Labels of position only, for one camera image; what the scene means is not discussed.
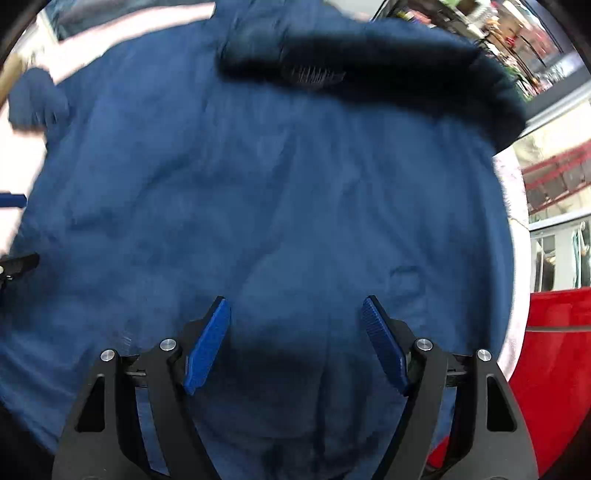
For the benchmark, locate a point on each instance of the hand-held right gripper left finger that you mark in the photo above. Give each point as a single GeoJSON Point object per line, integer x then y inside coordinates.
{"type": "Point", "coordinates": [207, 341]}

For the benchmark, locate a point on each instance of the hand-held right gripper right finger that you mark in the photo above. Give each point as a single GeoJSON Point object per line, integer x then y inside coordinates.
{"type": "Point", "coordinates": [385, 341]}

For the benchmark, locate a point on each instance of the red metal rack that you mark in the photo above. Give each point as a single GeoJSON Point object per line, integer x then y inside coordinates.
{"type": "Point", "coordinates": [558, 177]}

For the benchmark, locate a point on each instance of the navy blue pants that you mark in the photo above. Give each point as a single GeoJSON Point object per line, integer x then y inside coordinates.
{"type": "Point", "coordinates": [277, 184]}

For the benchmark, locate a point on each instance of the shelf with colourful goods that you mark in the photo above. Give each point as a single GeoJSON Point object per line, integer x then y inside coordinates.
{"type": "Point", "coordinates": [508, 37]}

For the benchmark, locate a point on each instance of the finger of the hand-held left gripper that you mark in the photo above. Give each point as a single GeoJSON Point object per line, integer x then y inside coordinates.
{"type": "Point", "coordinates": [11, 201]}
{"type": "Point", "coordinates": [21, 265]}

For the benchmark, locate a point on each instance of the red plastic tub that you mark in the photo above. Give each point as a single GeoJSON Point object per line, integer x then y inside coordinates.
{"type": "Point", "coordinates": [554, 369]}

